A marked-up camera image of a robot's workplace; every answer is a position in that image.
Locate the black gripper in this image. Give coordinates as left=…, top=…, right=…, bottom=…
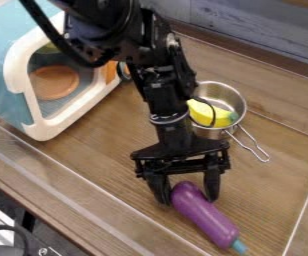
left=130, top=117, right=230, bottom=205

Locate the purple toy eggplant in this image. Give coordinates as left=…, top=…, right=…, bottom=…
left=171, top=181, right=247, bottom=255

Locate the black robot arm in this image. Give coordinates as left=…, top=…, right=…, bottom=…
left=48, top=0, right=230, bottom=204

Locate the yellow toy banana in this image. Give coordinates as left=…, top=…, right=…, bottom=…
left=187, top=99, right=239, bottom=128

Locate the orange microwave turntable plate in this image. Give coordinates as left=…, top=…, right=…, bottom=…
left=30, top=65, right=79, bottom=100

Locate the blue toy microwave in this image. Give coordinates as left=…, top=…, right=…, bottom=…
left=0, top=0, right=130, bottom=141

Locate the silver pot with wire handle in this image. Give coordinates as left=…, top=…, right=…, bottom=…
left=190, top=81, right=270, bottom=163

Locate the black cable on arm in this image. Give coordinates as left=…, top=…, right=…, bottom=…
left=18, top=0, right=118, bottom=69

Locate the black cable bottom left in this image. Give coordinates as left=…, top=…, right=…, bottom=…
left=0, top=225, right=31, bottom=256

